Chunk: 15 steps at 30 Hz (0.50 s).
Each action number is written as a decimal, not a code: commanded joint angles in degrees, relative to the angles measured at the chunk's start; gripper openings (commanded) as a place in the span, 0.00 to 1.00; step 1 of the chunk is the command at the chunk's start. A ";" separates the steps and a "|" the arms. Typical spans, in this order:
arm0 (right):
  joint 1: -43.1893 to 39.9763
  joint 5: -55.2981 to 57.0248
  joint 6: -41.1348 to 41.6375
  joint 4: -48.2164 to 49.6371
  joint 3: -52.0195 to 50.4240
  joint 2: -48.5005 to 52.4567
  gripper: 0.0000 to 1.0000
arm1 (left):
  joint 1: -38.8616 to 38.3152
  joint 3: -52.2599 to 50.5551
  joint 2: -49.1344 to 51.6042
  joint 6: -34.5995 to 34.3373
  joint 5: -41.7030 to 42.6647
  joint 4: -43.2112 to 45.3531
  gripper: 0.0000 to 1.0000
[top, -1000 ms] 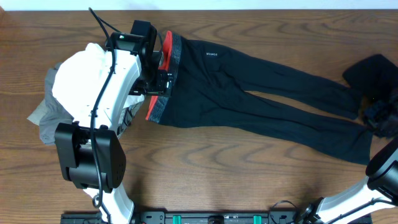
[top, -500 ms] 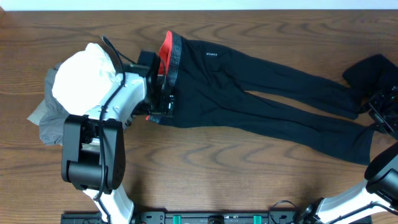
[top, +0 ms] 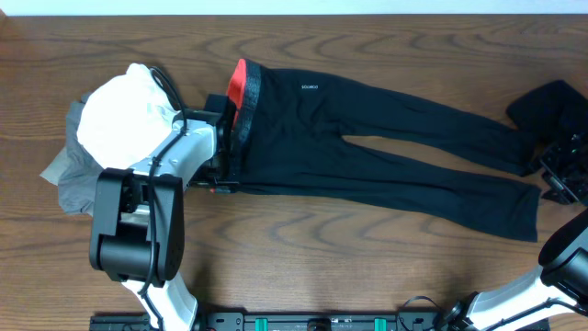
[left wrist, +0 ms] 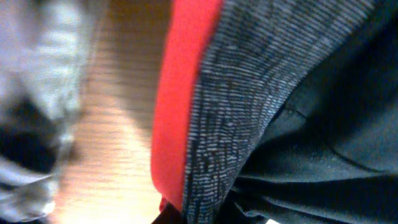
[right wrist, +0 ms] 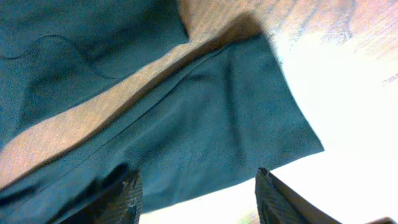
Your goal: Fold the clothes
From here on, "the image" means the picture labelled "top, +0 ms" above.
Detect black leggings with red waistband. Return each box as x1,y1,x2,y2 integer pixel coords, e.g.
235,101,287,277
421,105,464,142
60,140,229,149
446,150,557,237
228,59,540,242

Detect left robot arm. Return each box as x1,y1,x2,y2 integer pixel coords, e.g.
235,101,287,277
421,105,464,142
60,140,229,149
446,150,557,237
89,95,237,330

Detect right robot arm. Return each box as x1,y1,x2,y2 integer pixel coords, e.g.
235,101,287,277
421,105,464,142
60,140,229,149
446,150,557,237
435,133,587,330

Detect black garment at right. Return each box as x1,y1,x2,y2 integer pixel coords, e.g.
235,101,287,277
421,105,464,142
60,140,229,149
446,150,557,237
506,80,587,143

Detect white crumpled garment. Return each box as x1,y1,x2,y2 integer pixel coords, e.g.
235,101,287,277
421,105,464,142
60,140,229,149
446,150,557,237
77,63,178,169

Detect grey crumpled garment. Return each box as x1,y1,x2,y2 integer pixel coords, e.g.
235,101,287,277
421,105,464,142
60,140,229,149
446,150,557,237
40,93,103,216

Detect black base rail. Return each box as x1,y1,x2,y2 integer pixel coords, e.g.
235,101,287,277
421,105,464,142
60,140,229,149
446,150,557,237
89,313,436,331

